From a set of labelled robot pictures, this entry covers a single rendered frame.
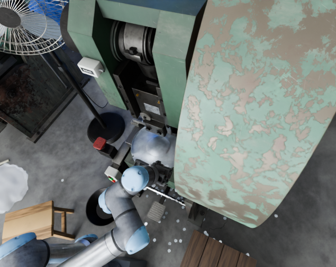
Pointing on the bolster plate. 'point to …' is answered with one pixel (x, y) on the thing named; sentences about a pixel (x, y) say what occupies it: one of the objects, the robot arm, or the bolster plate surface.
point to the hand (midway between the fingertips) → (161, 169)
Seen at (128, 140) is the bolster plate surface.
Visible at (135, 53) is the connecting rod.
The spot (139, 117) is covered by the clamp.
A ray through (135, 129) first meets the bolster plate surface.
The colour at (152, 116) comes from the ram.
